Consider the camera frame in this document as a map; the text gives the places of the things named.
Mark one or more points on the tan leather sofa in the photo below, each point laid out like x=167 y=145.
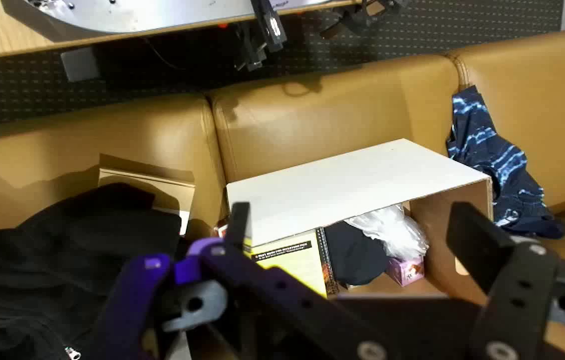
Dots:
x=335 y=112

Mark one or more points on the yellow box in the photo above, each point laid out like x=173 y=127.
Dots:
x=295 y=263

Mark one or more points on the blue patterned garment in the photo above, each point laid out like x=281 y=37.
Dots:
x=494 y=161

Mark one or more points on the black hoodie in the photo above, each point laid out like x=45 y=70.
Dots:
x=35 y=281

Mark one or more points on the white cardboard storage box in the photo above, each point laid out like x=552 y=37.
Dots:
x=349 y=181

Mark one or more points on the white plastic bag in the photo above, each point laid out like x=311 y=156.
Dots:
x=394 y=230

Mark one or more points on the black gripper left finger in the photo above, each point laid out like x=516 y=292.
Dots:
x=275 y=300

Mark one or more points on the dark cloth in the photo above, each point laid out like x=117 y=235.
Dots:
x=355 y=253

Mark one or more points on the pink small packet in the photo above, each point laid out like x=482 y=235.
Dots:
x=406 y=273

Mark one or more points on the black perforated panel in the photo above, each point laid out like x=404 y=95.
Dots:
x=428 y=26

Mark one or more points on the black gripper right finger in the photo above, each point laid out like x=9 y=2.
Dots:
x=514 y=292

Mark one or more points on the black clamp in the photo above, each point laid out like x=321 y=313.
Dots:
x=271 y=26

